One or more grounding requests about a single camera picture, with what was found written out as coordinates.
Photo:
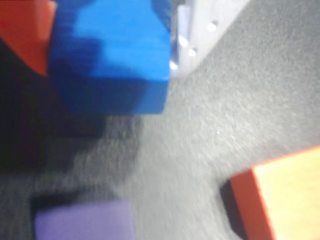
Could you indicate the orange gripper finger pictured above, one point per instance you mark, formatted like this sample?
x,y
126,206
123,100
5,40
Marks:
x,y
25,27

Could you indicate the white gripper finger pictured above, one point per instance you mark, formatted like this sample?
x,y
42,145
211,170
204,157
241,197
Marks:
x,y
197,30

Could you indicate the purple wooden cube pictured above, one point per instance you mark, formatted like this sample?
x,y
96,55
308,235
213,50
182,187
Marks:
x,y
85,222

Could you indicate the blue wooden cube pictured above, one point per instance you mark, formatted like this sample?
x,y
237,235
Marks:
x,y
112,50

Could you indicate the black table mat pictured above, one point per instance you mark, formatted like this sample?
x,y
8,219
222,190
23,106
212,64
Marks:
x,y
200,125

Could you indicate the orange wooden cube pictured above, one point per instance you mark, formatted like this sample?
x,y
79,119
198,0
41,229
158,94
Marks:
x,y
287,195

